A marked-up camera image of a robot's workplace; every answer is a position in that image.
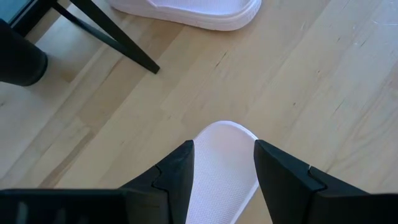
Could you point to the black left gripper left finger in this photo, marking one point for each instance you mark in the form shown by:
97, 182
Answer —
168, 186

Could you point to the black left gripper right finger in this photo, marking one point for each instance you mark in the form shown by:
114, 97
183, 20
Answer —
295, 193

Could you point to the white rubber slide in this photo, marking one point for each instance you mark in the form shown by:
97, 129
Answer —
224, 161
192, 14

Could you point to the green plant in black pot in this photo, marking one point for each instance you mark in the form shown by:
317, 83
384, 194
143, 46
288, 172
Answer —
18, 59

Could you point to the wooden shelf black metal frame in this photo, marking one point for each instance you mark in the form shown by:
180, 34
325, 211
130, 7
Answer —
124, 43

